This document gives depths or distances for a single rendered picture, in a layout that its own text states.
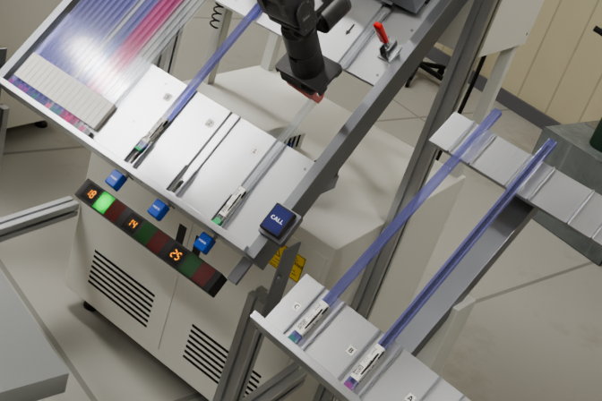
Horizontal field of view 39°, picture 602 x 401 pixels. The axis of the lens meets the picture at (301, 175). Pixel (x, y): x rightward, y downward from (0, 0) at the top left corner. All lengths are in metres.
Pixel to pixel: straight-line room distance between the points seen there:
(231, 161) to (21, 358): 0.49
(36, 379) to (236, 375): 0.42
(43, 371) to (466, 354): 1.67
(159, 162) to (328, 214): 0.44
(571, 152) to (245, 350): 2.33
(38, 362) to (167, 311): 0.81
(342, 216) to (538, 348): 1.24
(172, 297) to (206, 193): 0.60
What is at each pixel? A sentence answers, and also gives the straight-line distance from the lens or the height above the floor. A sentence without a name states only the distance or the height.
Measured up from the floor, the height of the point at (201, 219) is 0.73.
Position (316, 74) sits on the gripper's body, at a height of 1.01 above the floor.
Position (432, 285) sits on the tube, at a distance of 1.26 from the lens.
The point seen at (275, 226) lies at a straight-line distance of 1.40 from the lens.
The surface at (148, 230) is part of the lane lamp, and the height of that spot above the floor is 0.66.
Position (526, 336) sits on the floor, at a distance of 2.95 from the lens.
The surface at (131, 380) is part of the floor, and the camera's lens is 2.20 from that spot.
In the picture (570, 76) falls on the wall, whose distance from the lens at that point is 4.79.
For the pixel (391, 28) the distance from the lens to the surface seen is 1.59.
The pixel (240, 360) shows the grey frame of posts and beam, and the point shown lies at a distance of 1.55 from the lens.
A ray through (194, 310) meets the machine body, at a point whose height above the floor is 0.27.
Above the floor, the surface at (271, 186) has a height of 0.80.
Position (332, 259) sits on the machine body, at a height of 0.60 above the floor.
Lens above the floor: 1.49
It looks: 27 degrees down
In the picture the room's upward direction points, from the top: 19 degrees clockwise
